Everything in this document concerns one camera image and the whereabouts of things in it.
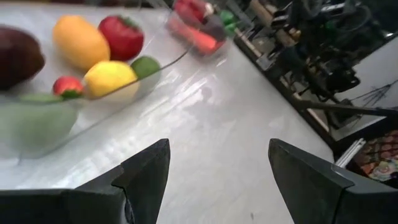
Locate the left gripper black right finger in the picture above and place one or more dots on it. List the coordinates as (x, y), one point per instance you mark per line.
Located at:
(311, 193)

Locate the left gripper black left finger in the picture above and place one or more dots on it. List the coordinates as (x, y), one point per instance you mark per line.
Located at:
(140, 186)

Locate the yellow lemon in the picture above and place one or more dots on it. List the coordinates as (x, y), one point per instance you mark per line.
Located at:
(109, 77)

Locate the green lime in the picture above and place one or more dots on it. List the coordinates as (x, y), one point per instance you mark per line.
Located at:
(145, 66)

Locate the small red strawberry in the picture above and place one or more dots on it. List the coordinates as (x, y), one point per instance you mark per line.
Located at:
(66, 86)

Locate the green avocado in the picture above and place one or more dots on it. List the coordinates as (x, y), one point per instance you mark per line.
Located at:
(31, 124)

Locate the red round fruit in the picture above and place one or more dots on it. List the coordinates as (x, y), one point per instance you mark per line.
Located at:
(122, 39)

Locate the orange mango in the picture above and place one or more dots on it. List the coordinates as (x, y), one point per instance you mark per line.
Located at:
(79, 42)

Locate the red chili pepper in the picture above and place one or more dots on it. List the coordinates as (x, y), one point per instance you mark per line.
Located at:
(199, 39)

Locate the purple onion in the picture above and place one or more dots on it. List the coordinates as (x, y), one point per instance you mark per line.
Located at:
(214, 28)

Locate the dark maroon mango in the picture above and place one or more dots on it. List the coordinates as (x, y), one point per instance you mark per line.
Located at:
(18, 56)

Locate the red bell pepper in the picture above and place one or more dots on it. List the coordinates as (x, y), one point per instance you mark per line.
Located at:
(188, 9)

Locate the green bell pepper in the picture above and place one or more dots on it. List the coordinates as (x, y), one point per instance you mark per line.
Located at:
(228, 18)

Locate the white garlic bulb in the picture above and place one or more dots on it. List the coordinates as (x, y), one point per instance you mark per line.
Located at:
(209, 7)

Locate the colourful patterned mat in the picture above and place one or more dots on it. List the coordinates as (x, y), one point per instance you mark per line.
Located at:
(379, 158)

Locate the clear plastic basket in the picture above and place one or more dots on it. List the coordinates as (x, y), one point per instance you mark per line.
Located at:
(174, 28)
(102, 105)

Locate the silver aluminium bracket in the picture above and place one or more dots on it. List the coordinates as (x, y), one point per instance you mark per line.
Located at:
(351, 152)

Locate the black metal table frame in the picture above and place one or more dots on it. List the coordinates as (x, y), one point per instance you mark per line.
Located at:
(273, 77)

